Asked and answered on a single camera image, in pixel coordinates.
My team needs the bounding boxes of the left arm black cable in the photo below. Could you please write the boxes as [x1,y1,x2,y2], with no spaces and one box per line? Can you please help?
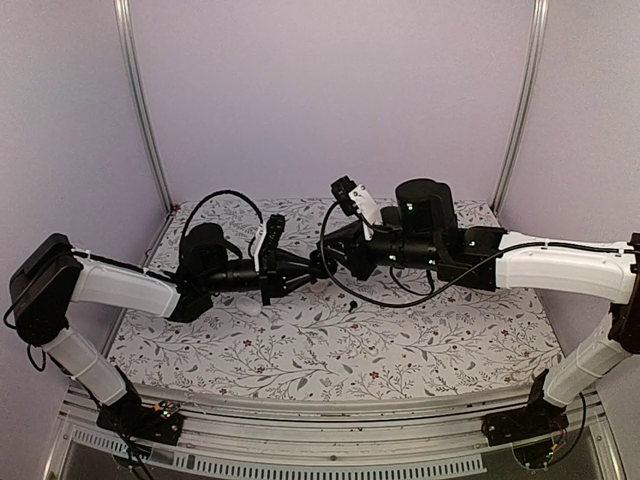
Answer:
[177,188,266,261]

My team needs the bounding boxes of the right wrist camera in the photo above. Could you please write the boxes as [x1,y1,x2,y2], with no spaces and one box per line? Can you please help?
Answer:
[331,176,383,241]

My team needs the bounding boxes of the front aluminium rail base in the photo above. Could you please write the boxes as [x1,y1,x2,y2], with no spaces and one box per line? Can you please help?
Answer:
[44,386,628,479]

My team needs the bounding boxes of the right aluminium frame post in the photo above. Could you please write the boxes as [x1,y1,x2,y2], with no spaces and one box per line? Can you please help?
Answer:
[490,0,550,217]

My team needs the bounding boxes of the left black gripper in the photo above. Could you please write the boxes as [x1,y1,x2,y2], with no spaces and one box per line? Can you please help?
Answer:
[202,249,320,307]

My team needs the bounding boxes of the closed white charging case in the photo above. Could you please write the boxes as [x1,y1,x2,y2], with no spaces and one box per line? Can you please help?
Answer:
[236,297,262,316]

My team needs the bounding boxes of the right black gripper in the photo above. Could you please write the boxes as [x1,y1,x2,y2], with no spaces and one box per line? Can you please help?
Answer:
[316,219,441,283]

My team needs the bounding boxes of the aluminium frame post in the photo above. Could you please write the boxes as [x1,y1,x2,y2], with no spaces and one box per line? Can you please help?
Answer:
[113,0,174,214]
[490,0,550,217]

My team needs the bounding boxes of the floral patterned table mat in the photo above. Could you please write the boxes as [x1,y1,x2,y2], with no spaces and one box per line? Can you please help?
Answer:
[106,197,565,402]

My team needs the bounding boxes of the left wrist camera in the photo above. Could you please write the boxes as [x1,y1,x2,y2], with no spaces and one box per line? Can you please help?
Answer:
[250,214,286,273]

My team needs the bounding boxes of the black earbud charging case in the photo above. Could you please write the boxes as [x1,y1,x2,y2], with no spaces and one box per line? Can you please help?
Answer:
[309,249,337,280]

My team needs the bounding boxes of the left aluminium frame post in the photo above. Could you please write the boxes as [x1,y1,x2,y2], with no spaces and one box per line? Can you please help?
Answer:
[113,0,174,214]

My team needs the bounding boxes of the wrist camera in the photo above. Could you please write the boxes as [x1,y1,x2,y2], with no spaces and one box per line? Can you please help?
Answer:
[250,214,286,273]
[331,176,383,241]

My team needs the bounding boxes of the open white charging case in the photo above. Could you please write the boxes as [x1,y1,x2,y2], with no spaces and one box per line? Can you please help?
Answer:
[309,281,328,293]

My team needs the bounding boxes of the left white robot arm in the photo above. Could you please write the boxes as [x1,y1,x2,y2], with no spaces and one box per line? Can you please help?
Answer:
[8,215,336,446]

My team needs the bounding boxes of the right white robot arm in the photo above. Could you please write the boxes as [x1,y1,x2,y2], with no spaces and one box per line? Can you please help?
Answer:
[318,176,639,446]

